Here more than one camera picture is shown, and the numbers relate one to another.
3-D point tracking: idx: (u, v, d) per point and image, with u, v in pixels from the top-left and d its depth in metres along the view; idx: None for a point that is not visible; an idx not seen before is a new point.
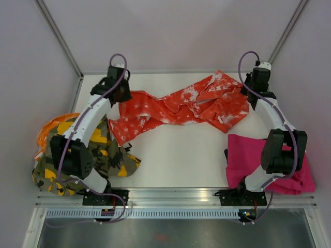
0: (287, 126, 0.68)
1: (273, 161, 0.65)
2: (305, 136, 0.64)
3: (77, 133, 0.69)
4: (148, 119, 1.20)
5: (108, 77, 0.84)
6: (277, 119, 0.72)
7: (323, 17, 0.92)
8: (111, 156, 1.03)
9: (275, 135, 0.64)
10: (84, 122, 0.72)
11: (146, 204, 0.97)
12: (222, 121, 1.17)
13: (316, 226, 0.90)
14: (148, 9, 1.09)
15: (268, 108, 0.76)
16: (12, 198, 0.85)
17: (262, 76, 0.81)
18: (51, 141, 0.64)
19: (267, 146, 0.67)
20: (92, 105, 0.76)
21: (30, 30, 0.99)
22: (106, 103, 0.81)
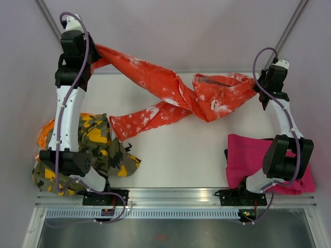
0: (294, 133, 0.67)
1: (274, 167, 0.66)
2: (311, 145, 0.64)
3: (62, 141, 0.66)
4: (151, 118, 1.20)
5: (66, 54, 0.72)
6: (286, 124, 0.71)
7: (323, 17, 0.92)
8: (111, 156, 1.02)
9: (280, 142, 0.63)
10: (63, 125, 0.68)
11: (146, 205, 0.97)
12: (212, 107, 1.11)
13: (316, 226, 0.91)
14: (149, 8, 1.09)
15: (278, 110, 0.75)
16: (12, 198, 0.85)
17: (279, 75, 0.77)
18: (41, 156, 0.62)
19: (270, 150, 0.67)
20: (64, 103, 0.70)
21: (30, 29, 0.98)
22: (79, 91, 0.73)
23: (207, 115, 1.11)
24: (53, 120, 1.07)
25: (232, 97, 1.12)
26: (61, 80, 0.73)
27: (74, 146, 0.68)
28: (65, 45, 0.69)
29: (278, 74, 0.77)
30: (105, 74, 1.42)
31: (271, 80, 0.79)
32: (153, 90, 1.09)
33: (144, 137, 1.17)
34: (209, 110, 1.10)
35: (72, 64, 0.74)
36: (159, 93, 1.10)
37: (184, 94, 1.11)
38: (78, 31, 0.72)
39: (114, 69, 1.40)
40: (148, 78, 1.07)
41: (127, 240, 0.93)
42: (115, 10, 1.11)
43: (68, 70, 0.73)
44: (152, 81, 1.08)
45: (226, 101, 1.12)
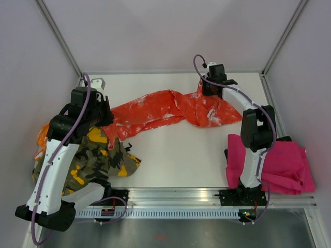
0: (254, 104, 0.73)
1: (254, 138, 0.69)
2: (272, 109, 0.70)
3: (41, 203, 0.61)
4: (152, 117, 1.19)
5: (73, 105, 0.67)
6: (245, 101, 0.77)
7: (322, 18, 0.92)
8: (111, 156, 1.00)
9: (249, 114, 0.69)
10: (46, 184, 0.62)
11: (146, 205, 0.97)
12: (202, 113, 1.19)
13: (316, 226, 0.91)
14: (148, 8, 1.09)
15: (233, 93, 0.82)
16: (12, 198, 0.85)
17: (219, 68, 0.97)
18: (17, 215, 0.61)
19: (243, 128, 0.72)
20: (50, 162, 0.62)
21: (30, 31, 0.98)
22: (71, 147, 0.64)
23: (199, 120, 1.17)
24: None
25: (227, 111, 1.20)
26: (54, 130, 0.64)
27: (56, 204, 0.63)
28: (75, 95, 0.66)
29: (218, 67, 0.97)
30: (105, 74, 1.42)
31: (215, 75, 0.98)
32: (156, 114, 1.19)
33: (144, 137, 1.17)
34: (203, 117, 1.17)
35: (72, 117, 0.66)
36: (160, 114, 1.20)
37: (180, 104, 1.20)
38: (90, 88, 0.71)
39: (114, 69, 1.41)
40: (151, 108, 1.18)
41: (127, 240, 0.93)
42: (115, 10, 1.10)
43: (66, 119, 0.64)
44: (154, 106, 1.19)
45: (221, 113, 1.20)
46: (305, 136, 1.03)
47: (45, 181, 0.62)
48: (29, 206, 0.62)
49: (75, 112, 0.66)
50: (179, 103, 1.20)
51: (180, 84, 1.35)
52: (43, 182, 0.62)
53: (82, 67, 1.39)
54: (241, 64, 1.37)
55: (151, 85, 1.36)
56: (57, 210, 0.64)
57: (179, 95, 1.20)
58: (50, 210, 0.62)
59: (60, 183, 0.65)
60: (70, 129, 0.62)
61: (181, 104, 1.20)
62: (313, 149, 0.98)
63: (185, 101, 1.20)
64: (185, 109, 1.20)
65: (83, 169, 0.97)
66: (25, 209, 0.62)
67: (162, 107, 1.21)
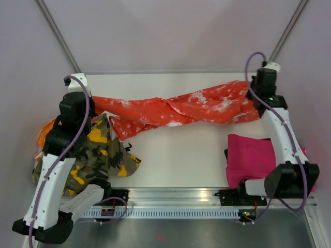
0: (298, 157, 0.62)
1: (280, 192, 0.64)
2: (316, 171, 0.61)
3: (38, 218, 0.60)
4: None
5: (64, 118, 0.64)
6: (288, 145, 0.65)
7: (322, 18, 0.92)
8: (111, 156, 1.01)
9: (284, 172, 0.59)
10: (43, 200, 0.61)
11: (146, 205, 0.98)
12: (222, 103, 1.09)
13: (316, 226, 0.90)
14: (148, 8, 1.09)
15: (277, 124, 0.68)
16: (12, 198, 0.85)
17: (269, 77, 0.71)
18: (14, 230, 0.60)
19: (273, 177, 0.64)
20: (48, 177, 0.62)
21: (30, 31, 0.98)
22: (68, 161, 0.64)
23: (224, 117, 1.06)
24: (53, 120, 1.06)
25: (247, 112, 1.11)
26: (49, 145, 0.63)
27: (52, 219, 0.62)
28: (64, 109, 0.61)
29: (268, 75, 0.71)
30: (104, 74, 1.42)
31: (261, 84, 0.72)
32: (154, 121, 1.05)
33: (144, 136, 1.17)
34: (229, 114, 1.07)
35: (66, 130, 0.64)
36: (160, 121, 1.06)
37: (183, 110, 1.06)
38: (79, 96, 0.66)
39: (113, 70, 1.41)
40: (145, 111, 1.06)
41: (127, 240, 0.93)
42: (114, 10, 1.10)
43: (61, 134, 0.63)
44: (149, 112, 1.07)
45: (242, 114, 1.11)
46: (305, 136, 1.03)
47: (42, 196, 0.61)
48: (26, 221, 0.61)
49: (69, 125, 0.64)
50: (182, 109, 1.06)
51: (180, 85, 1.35)
52: (40, 197, 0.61)
53: (82, 67, 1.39)
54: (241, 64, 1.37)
55: (151, 86, 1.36)
56: (54, 223, 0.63)
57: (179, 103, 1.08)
58: (47, 225, 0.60)
59: (57, 197, 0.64)
60: (66, 145, 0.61)
61: (184, 109, 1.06)
62: (313, 149, 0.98)
63: (185, 105, 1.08)
64: (194, 111, 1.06)
65: (83, 169, 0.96)
66: (22, 224, 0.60)
67: (161, 114, 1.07)
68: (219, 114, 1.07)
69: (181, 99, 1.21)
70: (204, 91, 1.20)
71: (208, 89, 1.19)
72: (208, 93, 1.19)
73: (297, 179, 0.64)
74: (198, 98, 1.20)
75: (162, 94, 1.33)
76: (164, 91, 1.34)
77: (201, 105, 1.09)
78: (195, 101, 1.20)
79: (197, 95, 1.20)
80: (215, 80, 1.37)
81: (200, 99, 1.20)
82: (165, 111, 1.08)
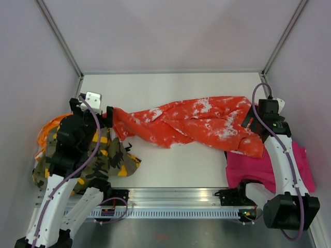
0: (298, 189, 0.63)
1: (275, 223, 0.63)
2: (316, 208, 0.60)
3: (40, 236, 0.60)
4: (153, 119, 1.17)
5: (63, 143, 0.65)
6: (289, 176, 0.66)
7: (323, 18, 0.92)
8: (111, 156, 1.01)
9: (283, 203, 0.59)
10: (45, 219, 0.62)
11: (146, 204, 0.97)
12: (223, 129, 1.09)
13: (316, 225, 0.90)
14: (148, 8, 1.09)
15: (279, 151, 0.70)
16: (12, 199, 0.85)
17: (271, 105, 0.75)
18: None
19: (272, 207, 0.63)
20: (52, 197, 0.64)
21: (30, 30, 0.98)
22: (71, 182, 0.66)
23: (223, 145, 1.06)
24: (53, 120, 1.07)
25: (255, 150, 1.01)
26: (55, 167, 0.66)
27: (54, 237, 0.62)
28: (61, 137, 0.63)
29: (270, 103, 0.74)
30: (105, 74, 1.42)
31: (265, 111, 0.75)
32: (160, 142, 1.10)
33: None
34: (230, 145, 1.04)
35: (68, 153, 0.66)
36: (164, 143, 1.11)
37: (185, 130, 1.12)
38: (75, 122, 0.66)
39: (114, 69, 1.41)
40: (154, 133, 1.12)
41: (127, 239, 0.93)
42: (114, 10, 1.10)
43: (63, 157, 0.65)
44: (158, 134, 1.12)
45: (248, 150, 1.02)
46: (305, 136, 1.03)
47: (45, 215, 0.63)
48: (28, 239, 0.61)
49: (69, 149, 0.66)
50: (184, 129, 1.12)
51: (180, 85, 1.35)
52: (43, 216, 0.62)
53: (83, 66, 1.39)
54: (241, 64, 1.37)
55: (151, 86, 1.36)
56: (55, 242, 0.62)
57: (182, 123, 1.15)
58: (48, 243, 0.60)
59: (59, 215, 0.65)
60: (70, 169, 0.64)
61: (186, 130, 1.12)
62: (313, 149, 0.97)
63: (189, 125, 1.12)
64: (194, 132, 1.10)
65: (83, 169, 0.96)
66: (24, 243, 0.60)
67: (164, 137, 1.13)
68: (217, 140, 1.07)
69: (185, 105, 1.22)
70: (210, 99, 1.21)
71: (214, 98, 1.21)
72: (214, 102, 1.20)
73: (295, 212, 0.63)
74: (203, 104, 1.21)
75: (163, 93, 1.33)
76: (165, 90, 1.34)
77: (204, 124, 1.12)
78: (199, 107, 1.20)
79: (202, 102, 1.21)
80: (215, 80, 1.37)
81: (205, 106, 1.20)
82: (169, 134, 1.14)
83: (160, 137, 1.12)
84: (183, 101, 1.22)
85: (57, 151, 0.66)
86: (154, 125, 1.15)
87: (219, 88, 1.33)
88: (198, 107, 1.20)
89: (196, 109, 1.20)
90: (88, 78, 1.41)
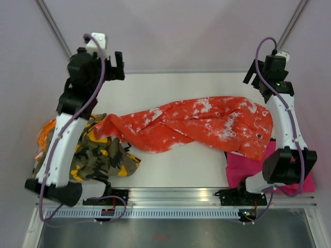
0: (298, 144, 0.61)
1: (275, 176, 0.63)
2: (314, 158, 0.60)
3: (50, 175, 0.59)
4: (153, 120, 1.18)
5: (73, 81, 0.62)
6: (289, 132, 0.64)
7: (324, 18, 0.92)
8: (111, 156, 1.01)
9: (282, 156, 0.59)
10: (55, 158, 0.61)
11: (146, 204, 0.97)
12: (223, 130, 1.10)
13: (316, 225, 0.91)
14: (148, 8, 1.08)
15: (281, 110, 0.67)
16: (12, 198, 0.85)
17: (278, 62, 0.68)
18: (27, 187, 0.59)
19: (271, 160, 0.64)
20: (60, 135, 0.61)
21: (30, 30, 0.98)
22: (80, 122, 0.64)
23: (224, 145, 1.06)
24: (53, 120, 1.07)
25: (256, 151, 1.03)
26: (63, 106, 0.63)
27: (63, 179, 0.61)
28: (71, 71, 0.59)
29: (277, 61, 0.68)
30: None
31: (270, 71, 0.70)
32: (158, 145, 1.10)
33: None
34: (230, 146, 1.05)
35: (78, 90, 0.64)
36: (163, 146, 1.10)
37: (185, 130, 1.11)
38: (87, 57, 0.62)
39: None
40: (153, 137, 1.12)
41: (127, 239, 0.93)
42: (115, 10, 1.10)
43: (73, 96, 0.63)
44: (156, 138, 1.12)
45: (249, 151, 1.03)
46: (304, 136, 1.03)
47: (55, 155, 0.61)
48: (38, 179, 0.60)
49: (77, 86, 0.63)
50: (184, 130, 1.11)
51: (180, 84, 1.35)
52: (53, 156, 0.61)
53: None
54: (241, 64, 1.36)
55: (151, 86, 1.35)
56: (65, 184, 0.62)
57: (182, 122, 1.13)
58: (59, 182, 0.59)
59: (69, 156, 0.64)
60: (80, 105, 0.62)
61: (186, 130, 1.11)
62: (313, 149, 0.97)
63: (189, 125, 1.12)
64: (195, 133, 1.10)
65: (83, 169, 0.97)
66: (34, 182, 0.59)
67: (164, 138, 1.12)
68: (217, 141, 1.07)
69: (185, 105, 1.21)
70: (210, 99, 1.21)
71: (215, 98, 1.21)
72: (214, 102, 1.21)
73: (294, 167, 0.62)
74: (203, 104, 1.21)
75: (163, 94, 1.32)
76: (165, 90, 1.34)
77: (204, 124, 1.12)
78: (199, 107, 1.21)
79: (202, 102, 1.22)
80: (215, 79, 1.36)
81: (205, 106, 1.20)
82: (169, 135, 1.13)
83: (158, 141, 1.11)
84: (183, 101, 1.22)
85: (66, 91, 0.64)
86: (153, 127, 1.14)
87: (219, 88, 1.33)
88: (198, 107, 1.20)
89: (196, 109, 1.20)
90: None
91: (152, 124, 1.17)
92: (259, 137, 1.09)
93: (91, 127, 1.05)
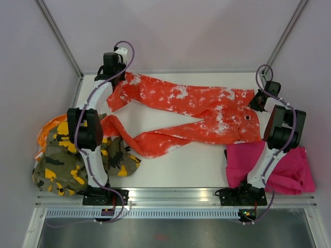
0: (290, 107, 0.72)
1: (273, 133, 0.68)
2: (304, 114, 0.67)
3: (89, 104, 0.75)
4: (131, 85, 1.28)
5: (106, 65, 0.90)
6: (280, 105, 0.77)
7: (322, 18, 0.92)
8: (111, 156, 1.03)
9: (277, 109, 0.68)
10: (93, 97, 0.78)
11: (146, 204, 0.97)
12: (217, 126, 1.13)
13: (316, 226, 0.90)
14: (148, 8, 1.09)
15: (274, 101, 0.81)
16: (12, 197, 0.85)
17: (273, 85, 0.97)
18: (68, 112, 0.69)
19: (268, 121, 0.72)
20: (99, 87, 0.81)
21: (30, 30, 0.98)
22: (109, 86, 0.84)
23: (224, 139, 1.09)
24: (53, 121, 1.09)
25: (254, 135, 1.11)
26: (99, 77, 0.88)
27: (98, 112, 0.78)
28: (106, 59, 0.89)
29: (273, 83, 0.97)
30: None
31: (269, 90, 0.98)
32: (154, 151, 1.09)
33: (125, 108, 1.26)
34: (230, 138, 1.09)
35: (107, 72, 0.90)
36: (160, 151, 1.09)
37: (183, 134, 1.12)
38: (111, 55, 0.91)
39: None
40: (149, 142, 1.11)
41: (127, 239, 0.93)
42: (114, 10, 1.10)
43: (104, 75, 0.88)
44: (152, 143, 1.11)
45: (249, 137, 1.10)
46: (305, 136, 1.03)
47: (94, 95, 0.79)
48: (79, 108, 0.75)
49: (109, 70, 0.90)
50: (182, 134, 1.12)
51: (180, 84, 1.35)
52: (92, 95, 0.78)
53: (83, 66, 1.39)
54: (241, 64, 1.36)
55: None
56: None
57: (178, 128, 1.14)
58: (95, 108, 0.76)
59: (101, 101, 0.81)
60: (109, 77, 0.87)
61: (185, 134, 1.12)
62: (314, 149, 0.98)
63: (186, 129, 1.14)
64: (194, 135, 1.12)
65: (83, 169, 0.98)
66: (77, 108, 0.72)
67: (160, 142, 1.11)
68: (217, 137, 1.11)
69: (164, 86, 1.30)
70: (187, 88, 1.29)
71: (192, 87, 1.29)
72: (192, 90, 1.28)
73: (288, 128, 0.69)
74: (180, 91, 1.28)
75: None
76: None
77: (199, 126, 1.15)
78: (176, 92, 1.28)
79: (180, 89, 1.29)
80: (215, 79, 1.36)
81: (181, 93, 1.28)
82: (165, 139, 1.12)
83: (154, 148, 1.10)
84: (163, 82, 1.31)
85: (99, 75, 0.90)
86: (148, 132, 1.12)
87: None
88: (175, 93, 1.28)
89: (173, 93, 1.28)
90: (88, 78, 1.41)
91: (131, 93, 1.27)
92: (247, 118, 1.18)
93: None
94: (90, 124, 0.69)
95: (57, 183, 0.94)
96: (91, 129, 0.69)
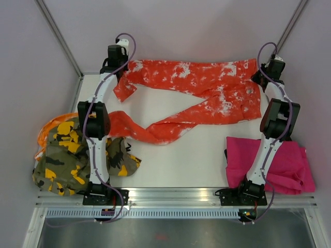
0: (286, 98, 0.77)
1: (268, 124, 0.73)
2: (298, 107, 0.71)
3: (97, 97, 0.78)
4: (133, 72, 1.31)
5: (110, 58, 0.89)
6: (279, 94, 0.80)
7: (323, 18, 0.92)
8: (111, 156, 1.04)
9: (273, 103, 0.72)
10: (100, 90, 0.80)
11: (146, 204, 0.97)
12: (222, 106, 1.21)
13: (316, 226, 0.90)
14: (149, 6, 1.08)
15: (274, 87, 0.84)
16: (12, 198, 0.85)
17: (277, 66, 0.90)
18: (78, 105, 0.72)
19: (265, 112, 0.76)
20: (105, 79, 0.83)
21: (30, 30, 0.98)
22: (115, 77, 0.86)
23: (228, 120, 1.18)
24: (53, 120, 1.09)
25: (256, 111, 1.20)
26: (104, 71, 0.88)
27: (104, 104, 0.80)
28: (110, 51, 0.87)
29: (277, 63, 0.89)
30: None
31: (271, 71, 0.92)
32: (169, 137, 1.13)
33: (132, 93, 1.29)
34: (234, 117, 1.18)
35: (112, 65, 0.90)
36: (172, 136, 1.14)
37: (191, 119, 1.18)
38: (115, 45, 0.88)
39: None
40: (161, 131, 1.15)
41: (127, 239, 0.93)
42: (115, 10, 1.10)
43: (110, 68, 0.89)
44: (164, 130, 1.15)
45: (250, 114, 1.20)
46: (306, 136, 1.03)
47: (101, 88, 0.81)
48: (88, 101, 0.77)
49: (115, 62, 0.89)
50: (190, 119, 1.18)
51: None
52: (99, 88, 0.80)
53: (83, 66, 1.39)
54: None
55: None
56: None
57: (184, 114, 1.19)
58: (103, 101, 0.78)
59: (107, 94, 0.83)
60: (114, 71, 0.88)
61: (193, 118, 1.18)
62: (314, 149, 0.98)
63: (192, 114, 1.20)
64: (200, 119, 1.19)
65: (83, 169, 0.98)
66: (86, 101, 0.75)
67: (170, 129, 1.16)
68: (222, 117, 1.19)
69: (166, 65, 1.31)
70: (190, 64, 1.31)
71: (195, 64, 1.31)
72: (194, 66, 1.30)
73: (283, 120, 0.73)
74: (183, 68, 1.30)
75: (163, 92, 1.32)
76: None
77: (204, 108, 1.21)
78: (179, 70, 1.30)
79: (183, 65, 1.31)
80: None
81: (184, 70, 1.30)
82: (175, 125, 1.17)
83: (167, 135, 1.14)
84: (166, 61, 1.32)
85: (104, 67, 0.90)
86: (156, 123, 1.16)
87: None
88: (178, 71, 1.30)
89: (176, 71, 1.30)
90: (88, 78, 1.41)
91: (136, 77, 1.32)
92: (250, 92, 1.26)
93: (74, 122, 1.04)
94: (99, 115, 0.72)
95: (57, 183, 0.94)
96: (100, 120, 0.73)
